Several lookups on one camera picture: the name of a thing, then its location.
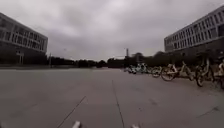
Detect row of dark trees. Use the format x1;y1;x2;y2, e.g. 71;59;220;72
46;50;224;69

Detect grey paved plaza ground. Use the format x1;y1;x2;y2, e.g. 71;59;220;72
0;67;224;128

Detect row of parked bicycles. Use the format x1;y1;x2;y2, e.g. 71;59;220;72
123;57;224;90

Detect grey building with window rows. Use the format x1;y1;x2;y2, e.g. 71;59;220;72
163;4;224;57

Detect long grey building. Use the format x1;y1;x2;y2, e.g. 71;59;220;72
0;12;49;66

